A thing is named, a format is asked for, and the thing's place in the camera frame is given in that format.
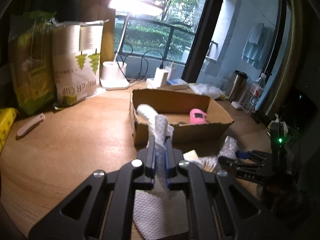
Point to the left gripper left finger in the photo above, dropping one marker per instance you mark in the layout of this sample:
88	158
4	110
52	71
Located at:
148	157

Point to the steel thermos mug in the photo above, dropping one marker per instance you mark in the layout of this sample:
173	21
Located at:
238	81

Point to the cotton swab bag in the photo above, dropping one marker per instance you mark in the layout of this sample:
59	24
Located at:
209	164

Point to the hanging blue towel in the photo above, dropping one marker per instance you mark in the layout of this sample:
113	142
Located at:
257	45

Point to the white folding knife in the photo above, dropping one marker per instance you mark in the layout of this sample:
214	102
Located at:
31	124

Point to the white textured paper towel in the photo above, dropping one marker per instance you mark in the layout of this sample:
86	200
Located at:
160	129

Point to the white plug adapter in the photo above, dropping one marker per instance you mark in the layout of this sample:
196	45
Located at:
170	68

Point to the white textured cloth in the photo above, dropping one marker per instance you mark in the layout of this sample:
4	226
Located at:
160	216

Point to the white USB charger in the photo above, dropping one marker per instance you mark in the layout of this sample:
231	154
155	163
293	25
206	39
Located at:
160	77

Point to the bubble wrap piece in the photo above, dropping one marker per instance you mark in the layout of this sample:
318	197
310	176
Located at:
229	148

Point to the white earbuds case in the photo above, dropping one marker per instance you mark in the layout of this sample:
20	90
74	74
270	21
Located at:
236	105

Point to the brown cardboard box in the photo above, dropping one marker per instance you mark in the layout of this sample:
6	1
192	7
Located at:
176	106

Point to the pink fluffy plush item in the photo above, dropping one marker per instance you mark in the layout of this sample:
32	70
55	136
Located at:
197	117

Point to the paper cup sleeve bag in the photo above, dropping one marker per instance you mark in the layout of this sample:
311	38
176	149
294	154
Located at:
76	48

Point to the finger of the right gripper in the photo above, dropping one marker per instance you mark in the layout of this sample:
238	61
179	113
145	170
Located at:
254	155
257	165

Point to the white wipes pack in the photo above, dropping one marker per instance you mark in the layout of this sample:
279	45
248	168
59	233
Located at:
208	90

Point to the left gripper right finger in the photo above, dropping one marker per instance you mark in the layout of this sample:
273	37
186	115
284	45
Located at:
172	158

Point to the cartoon tissue packet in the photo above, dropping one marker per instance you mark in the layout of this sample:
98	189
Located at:
191	155

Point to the clear plastic water bottle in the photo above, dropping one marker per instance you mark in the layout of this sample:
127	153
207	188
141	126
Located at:
255	91

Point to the green paper cup bag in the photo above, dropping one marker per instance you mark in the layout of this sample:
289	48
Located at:
30	60

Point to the white power strip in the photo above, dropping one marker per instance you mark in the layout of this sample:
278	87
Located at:
174	84

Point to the yellow package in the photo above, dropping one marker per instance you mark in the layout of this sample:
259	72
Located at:
7	118

